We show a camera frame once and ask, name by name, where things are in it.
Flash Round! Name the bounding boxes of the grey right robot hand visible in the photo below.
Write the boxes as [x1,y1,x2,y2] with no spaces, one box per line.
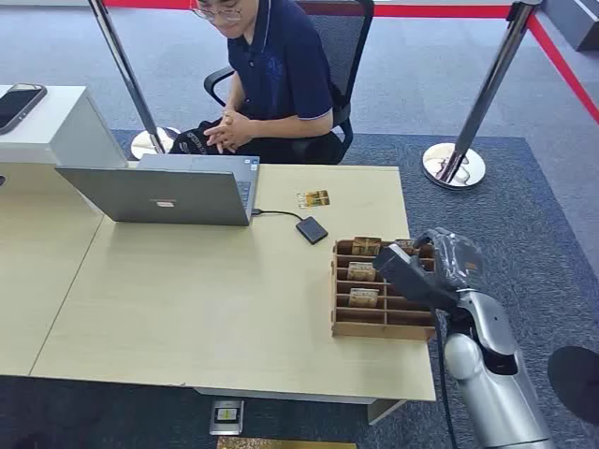
[414,227,486,293]

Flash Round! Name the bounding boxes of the person's left hand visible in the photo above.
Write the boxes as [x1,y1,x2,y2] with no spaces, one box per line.
[221,109,255,152]

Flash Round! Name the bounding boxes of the person's right hand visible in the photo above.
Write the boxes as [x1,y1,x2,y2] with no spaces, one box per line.
[203,121,236,155]

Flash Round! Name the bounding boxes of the person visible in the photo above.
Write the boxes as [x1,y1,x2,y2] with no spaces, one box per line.
[190,0,344,166]

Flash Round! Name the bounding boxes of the wooden slotted card holder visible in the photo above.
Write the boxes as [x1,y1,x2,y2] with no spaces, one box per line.
[331,237,437,342]

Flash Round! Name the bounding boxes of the black bag white print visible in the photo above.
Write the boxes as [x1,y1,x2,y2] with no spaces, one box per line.
[168,120,222,156]

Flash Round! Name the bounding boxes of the grey laptop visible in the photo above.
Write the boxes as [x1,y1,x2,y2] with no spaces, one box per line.
[55,153,261,227]

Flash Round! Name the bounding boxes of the glasses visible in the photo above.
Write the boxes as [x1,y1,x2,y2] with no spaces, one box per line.
[190,1,244,24]

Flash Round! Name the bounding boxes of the black office chair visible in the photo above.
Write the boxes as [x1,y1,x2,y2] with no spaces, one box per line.
[203,0,375,166]

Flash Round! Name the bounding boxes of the black round object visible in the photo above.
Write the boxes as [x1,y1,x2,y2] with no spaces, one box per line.
[546,345,599,427]

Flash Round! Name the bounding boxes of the white box stand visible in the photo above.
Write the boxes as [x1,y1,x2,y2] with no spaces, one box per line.
[0,85,128,169]

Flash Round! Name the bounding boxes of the red barrier belt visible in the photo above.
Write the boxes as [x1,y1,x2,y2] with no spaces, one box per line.
[526,13,599,128]
[103,0,514,20]

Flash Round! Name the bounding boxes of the black smartphone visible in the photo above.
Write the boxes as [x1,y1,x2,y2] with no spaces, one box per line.
[0,83,49,137]

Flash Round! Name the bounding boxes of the silver floor socket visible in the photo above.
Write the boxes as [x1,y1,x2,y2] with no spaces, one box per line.
[209,399,245,437]

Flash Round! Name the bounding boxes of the grey block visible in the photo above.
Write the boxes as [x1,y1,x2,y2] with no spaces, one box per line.
[542,0,599,53]

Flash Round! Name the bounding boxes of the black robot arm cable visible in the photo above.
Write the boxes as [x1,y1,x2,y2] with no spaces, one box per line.
[432,308,459,449]

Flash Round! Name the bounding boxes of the chrome stanchion post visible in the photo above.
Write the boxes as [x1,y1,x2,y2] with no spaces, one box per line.
[421,0,544,190]
[87,0,184,161]

